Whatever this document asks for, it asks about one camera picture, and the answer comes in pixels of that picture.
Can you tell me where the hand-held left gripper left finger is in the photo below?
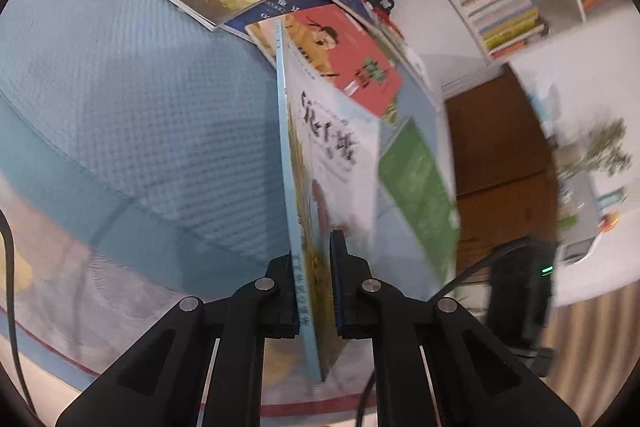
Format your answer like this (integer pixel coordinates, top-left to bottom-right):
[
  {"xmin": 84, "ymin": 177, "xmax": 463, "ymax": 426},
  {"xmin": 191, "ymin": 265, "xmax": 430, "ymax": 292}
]
[{"xmin": 55, "ymin": 254, "xmax": 301, "ymax": 427}]

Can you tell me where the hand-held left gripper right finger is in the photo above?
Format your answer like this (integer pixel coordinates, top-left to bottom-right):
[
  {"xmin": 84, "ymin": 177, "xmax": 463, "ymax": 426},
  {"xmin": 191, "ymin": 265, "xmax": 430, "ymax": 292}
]
[{"xmin": 327, "ymin": 229, "xmax": 583, "ymax": 427}]

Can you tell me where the green paperback book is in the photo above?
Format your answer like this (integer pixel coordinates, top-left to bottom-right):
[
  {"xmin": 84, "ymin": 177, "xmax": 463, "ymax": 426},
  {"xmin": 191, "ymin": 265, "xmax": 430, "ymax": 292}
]
[{"xmin": 377, "ymin": 117, "xmax": 461, "ymax": 298}]

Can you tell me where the light blue paperback book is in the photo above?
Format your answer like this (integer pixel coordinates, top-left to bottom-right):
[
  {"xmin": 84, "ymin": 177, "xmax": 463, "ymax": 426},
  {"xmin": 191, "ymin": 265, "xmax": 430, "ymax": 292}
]
[{"xmin": 274, "ymin": 19, "xmax": 386, "ymax": 383}]

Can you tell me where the striped floor rug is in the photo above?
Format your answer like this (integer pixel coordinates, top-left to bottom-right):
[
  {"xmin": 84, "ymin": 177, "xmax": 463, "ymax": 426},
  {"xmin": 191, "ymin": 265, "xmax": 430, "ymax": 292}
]
[{"xmin": 545, "ymin": 287, "xmax": 640, "ymax": 427}]

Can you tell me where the orange red illustrated book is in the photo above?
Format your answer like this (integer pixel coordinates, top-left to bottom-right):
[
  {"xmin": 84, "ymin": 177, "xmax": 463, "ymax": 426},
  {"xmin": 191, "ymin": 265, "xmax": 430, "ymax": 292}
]
[{"xmin": 245, "ymin": 3, "xmax": 405, "ymax": 118}]

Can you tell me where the white book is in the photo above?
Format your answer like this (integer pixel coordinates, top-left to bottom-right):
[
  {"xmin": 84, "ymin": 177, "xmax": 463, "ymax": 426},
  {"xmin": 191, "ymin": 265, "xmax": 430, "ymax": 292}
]
[{"xmin": 372, "ymin": 9, "xmax": 443, "ymax": 108}]

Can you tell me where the blue quilted mat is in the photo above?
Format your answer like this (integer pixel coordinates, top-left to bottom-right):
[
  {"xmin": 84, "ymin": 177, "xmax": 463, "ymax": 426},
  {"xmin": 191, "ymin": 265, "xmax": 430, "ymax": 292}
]
[{"xmin": 0, "ymin": 0, "xmax": 441, "ymax": 288}]

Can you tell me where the red tassel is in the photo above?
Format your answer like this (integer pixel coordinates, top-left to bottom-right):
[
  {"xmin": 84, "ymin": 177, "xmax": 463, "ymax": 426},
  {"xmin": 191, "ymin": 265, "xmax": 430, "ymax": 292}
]
[{"xmin": 367, "ymin": 0, "xmax": 397, "ymax": 24}]

